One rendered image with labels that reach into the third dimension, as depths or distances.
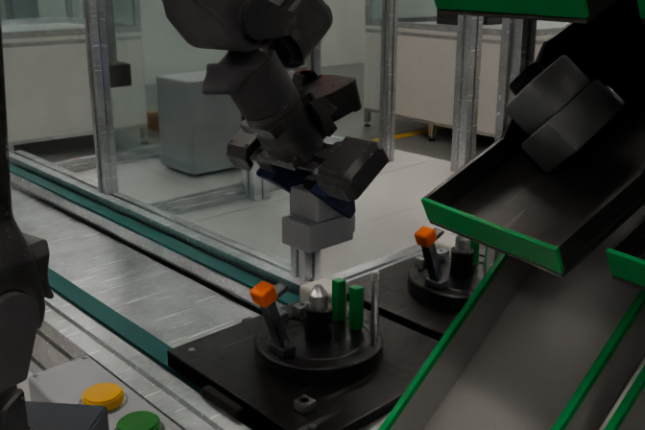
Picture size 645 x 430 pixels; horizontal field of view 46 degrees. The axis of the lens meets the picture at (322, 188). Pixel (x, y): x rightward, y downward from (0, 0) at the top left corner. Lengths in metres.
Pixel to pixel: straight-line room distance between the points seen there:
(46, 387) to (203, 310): 0.30
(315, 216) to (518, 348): 0.24
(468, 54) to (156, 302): 1.13
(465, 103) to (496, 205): 1.40
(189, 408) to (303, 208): 0.23
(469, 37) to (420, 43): 4.38
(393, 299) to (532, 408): 0.39
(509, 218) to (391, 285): 0.47
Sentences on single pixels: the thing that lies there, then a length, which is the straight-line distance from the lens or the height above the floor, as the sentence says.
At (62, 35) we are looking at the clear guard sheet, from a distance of 2.07.
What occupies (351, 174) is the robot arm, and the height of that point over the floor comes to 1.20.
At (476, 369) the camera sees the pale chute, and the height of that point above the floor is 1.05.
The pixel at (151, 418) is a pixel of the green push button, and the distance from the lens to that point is 0.76.
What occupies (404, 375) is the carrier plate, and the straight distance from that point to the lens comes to 0.82.
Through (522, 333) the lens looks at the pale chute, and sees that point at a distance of 0.66.
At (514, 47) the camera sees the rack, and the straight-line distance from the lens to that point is 0.65.
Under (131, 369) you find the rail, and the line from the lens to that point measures 0.89.
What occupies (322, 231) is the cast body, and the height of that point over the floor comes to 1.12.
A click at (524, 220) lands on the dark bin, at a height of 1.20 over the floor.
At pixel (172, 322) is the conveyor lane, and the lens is 1.06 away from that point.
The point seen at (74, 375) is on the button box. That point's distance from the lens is 0.88.
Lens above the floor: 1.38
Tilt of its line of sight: 16 degrees down
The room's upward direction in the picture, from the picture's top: straight up
